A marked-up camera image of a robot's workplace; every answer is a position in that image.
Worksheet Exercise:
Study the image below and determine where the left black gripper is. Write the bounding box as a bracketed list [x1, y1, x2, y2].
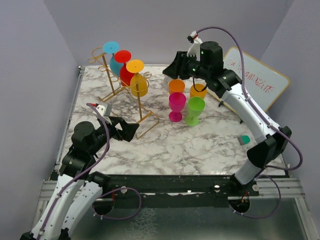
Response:
[89, 114, 140, 155]

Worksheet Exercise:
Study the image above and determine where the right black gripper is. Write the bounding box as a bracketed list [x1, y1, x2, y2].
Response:
[162, 51, 209, 81]

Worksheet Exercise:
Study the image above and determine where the orange wine glass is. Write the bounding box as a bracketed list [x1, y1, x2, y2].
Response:
[168, 79, 185, 95]

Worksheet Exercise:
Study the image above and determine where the yellow wine glass front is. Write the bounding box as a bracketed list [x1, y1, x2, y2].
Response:
[189, 83, 207, 99]

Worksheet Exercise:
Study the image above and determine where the yellow wine glass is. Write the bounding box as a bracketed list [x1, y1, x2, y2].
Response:
[189, 83, 207, 99]
[126, 59, 148, 97]

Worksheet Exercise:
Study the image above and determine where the pink wine glass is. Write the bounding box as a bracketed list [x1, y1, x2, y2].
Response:
[168, 92, 187, 123]

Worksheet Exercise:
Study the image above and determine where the green wine glass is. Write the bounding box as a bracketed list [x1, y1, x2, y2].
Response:
[185, 96, 206, 127]

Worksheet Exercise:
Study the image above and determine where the gold wire glass rack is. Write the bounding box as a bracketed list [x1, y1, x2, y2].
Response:
[88, 46, 160, 139]

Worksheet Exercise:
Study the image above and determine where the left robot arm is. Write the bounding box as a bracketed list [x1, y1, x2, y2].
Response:
[21, 116, 140, 240]

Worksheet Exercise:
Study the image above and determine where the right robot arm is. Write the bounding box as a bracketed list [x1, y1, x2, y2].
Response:
[162, 41, 292, 196]

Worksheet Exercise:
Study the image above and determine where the red wine glass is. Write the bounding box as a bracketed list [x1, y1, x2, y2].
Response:
[114, 50, 134, 87]

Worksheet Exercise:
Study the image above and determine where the cyan wine glass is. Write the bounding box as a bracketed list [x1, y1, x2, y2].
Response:
[102, 41, 123, 77]

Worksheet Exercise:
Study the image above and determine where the clear tape roll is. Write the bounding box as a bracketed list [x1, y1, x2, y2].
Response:
[163, 76, 172, 92]

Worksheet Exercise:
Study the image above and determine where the yellow framed whiteboard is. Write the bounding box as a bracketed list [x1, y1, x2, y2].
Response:
[223, 47, 290, 112]

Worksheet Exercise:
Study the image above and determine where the green grey eraser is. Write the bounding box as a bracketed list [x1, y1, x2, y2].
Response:
[237, 135, 251, 146]

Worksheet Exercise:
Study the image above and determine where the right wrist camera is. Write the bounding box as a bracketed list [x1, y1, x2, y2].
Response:
[187, 31, 203, 57]

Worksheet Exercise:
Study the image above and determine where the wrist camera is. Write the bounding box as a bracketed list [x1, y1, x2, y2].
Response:
[92, 103, 113, 124]
[187, 31, 203, 57]

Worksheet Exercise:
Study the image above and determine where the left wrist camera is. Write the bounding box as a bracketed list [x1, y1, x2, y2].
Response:
[92, 103, 113, 124]

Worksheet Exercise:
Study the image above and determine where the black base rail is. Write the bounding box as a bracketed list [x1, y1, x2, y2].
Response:
[48, 171, 261, 210]

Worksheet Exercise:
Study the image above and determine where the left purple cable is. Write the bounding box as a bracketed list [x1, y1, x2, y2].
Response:
[37, 102, 142, 238]

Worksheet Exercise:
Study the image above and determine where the purple cable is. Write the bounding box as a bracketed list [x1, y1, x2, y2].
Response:
[37, 102, 142, 238]
[196, 26, 304, 220]

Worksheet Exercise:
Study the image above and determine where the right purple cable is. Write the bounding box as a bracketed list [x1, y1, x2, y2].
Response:
[196, 26, 304, 220]

